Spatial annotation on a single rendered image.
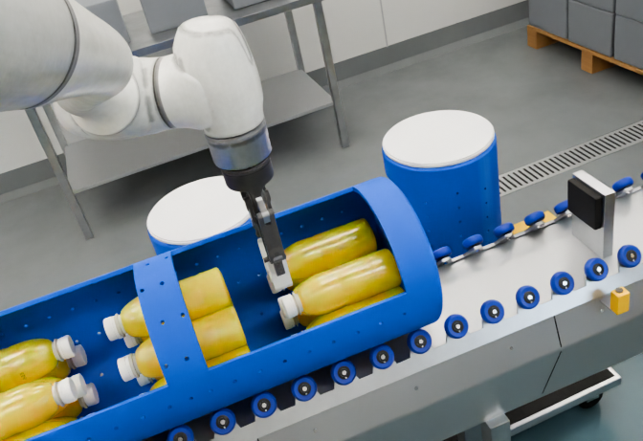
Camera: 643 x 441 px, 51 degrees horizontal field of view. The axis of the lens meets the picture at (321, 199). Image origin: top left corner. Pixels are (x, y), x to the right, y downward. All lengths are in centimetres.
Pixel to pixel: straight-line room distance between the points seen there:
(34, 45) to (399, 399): 100
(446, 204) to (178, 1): 221
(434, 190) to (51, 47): 127
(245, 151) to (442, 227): 84
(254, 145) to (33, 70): 54
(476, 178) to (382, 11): 318
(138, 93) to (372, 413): 72
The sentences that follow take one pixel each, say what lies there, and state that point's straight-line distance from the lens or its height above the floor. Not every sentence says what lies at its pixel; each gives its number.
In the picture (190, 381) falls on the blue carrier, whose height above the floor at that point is 111.
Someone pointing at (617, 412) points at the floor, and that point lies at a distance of 242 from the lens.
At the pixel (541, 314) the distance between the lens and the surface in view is 137.
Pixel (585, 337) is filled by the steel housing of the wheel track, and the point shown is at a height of 84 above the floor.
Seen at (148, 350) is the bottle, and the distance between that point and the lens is 115.
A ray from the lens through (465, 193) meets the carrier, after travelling 167.
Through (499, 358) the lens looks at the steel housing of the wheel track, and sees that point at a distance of 136.
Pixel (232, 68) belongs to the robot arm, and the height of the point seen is 156.
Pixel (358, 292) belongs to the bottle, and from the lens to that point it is 116.
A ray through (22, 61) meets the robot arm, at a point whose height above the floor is 175.
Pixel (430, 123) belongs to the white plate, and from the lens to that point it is 179.
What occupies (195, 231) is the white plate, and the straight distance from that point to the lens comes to 157.
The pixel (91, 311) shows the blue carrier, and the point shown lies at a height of 111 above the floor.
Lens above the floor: 187
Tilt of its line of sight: 32 degrees down
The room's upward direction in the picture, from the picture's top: 13 degrees counter-clockwise
